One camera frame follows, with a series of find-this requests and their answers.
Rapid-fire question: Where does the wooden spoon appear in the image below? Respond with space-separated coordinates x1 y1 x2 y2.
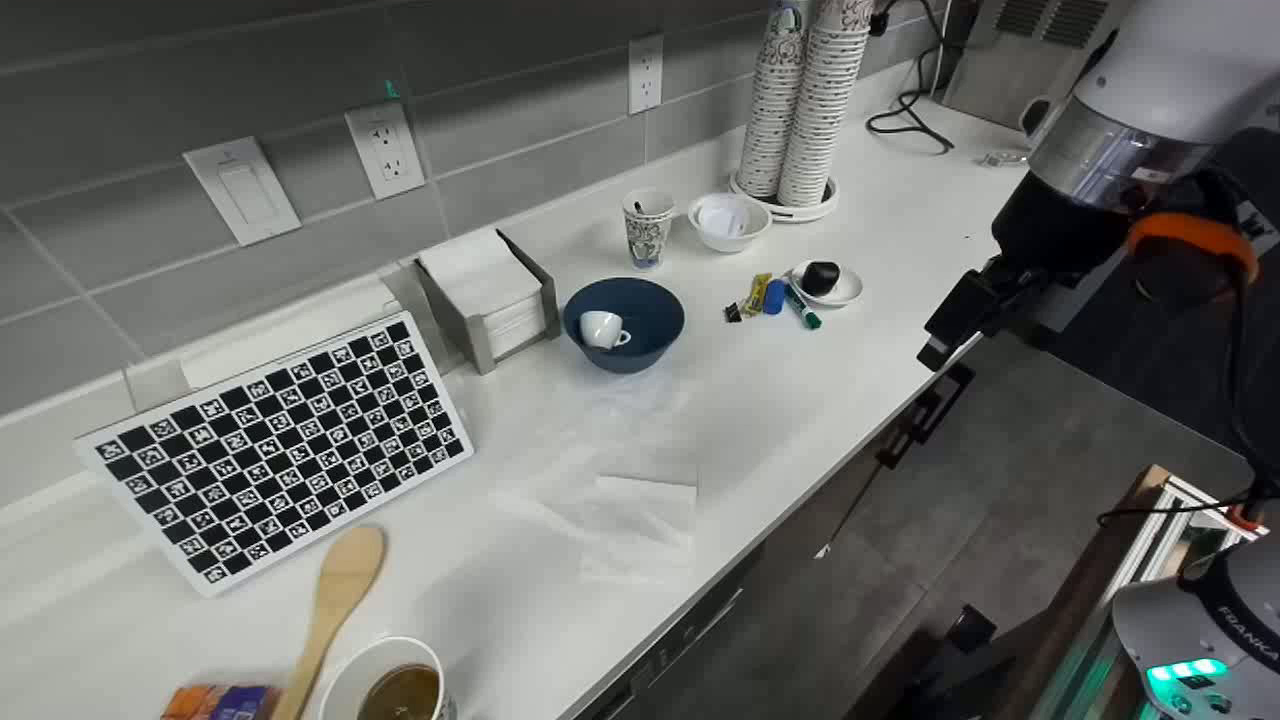
271 526 387 720

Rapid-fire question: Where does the green marker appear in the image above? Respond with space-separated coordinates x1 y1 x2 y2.
783 283 824 332

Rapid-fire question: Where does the grey napkin holder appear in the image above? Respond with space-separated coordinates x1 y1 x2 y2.
414 228 562 377

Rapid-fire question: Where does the stack of paper cups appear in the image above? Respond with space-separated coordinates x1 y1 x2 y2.
737 0 813 199
777 0 877 209

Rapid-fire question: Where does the black cable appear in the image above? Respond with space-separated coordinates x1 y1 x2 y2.
865 0 958 157

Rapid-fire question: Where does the white paper napkin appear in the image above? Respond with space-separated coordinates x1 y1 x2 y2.
578 474 700 586

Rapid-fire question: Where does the dark blue bowl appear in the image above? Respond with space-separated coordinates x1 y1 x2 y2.
562 277 687 376

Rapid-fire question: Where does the white light switch plate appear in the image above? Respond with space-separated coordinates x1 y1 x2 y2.
183 137 302 247

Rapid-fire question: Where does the white cup stack tray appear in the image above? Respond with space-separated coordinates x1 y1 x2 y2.
727 170 840 224

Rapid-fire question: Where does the white cup of coffee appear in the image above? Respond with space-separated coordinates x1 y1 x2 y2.
317 636 458 720

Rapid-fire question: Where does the black and white calibration board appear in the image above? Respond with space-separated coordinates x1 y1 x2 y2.
74 311 475 600

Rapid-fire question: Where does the patterned paper cup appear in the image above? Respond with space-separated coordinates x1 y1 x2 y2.
622 188 678 270

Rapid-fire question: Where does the silver coffee machine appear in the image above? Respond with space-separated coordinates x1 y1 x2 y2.
940 0 1138 133

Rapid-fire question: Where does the white espresso cup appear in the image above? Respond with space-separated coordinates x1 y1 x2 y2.
580 310 633 352

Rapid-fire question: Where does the white bowl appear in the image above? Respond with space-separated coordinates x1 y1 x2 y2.
687 192 774 254

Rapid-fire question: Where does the black drawer handle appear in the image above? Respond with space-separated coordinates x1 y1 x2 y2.
875 362 977 472

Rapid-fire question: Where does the row of orange purple packets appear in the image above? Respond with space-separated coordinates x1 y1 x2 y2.
160 684 282 720

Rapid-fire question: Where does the small white saucer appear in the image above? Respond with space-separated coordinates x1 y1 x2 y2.
789 262 864 309

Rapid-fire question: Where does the white wall socket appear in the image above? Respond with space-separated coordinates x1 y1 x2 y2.
628 35 666 116
345 100 427 201

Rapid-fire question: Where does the stack of white napkins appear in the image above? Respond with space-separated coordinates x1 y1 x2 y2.
418 230 547 359

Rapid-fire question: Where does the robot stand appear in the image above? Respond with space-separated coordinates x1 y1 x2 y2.
1030 464 1273 720

